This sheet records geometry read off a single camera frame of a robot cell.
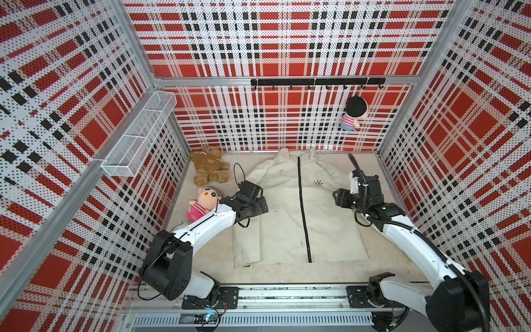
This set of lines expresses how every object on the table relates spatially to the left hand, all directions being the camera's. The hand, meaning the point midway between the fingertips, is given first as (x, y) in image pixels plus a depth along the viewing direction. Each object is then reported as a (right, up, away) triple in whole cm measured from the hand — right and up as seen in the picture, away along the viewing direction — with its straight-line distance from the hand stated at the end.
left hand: (259, 208), depth 88 cm
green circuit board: (-15, -34, -19) cm, 42 cm away
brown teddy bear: (-28, +18, +17) cm, 37 cm away
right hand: (+35, +7, -5) cm, 36 cm away
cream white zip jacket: (+14, -5, +8) cm, 17 cm away
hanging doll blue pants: (+44, +45, +5) cm, 63 cm away
